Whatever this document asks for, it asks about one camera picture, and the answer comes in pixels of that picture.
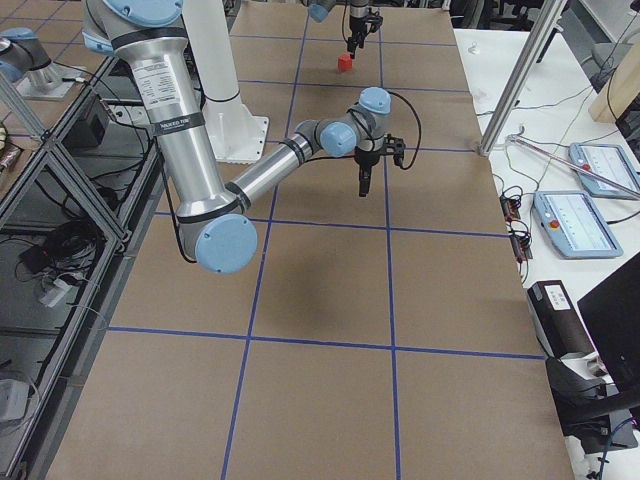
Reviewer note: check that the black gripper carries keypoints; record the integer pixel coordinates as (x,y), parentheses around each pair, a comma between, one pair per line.
(356,20)
(366,158)

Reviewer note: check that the red cube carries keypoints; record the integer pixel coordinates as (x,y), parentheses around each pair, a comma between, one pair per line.
(344,63)

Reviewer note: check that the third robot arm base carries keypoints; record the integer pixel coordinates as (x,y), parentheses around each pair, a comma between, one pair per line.
(26,63)

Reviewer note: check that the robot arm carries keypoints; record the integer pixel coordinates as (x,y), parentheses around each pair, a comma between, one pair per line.
(319,10)
(180,56)

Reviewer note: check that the brown paper table mat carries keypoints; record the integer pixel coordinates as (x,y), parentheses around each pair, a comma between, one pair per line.
(377,337)

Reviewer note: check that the near teach pendant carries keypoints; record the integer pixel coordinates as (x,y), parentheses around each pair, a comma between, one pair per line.
(574,225)

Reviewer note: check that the teach pendant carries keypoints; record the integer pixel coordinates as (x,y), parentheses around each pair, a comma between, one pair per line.
(609,161)
(574,225)

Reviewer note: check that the far teach pendant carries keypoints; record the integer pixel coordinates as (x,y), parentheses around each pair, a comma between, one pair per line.
(609,161)

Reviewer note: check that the black box with label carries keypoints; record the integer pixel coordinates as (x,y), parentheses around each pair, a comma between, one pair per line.
(558,327)

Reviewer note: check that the black monitor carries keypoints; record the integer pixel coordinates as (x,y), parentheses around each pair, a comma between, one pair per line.
(610,312)

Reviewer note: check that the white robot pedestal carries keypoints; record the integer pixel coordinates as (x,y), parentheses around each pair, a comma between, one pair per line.
(236,135)

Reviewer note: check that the aluminium frame post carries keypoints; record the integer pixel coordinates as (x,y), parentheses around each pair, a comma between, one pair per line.
(548,19)

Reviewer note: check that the black aluminium frame rack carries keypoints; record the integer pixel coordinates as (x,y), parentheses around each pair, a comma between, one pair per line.
(73,209)

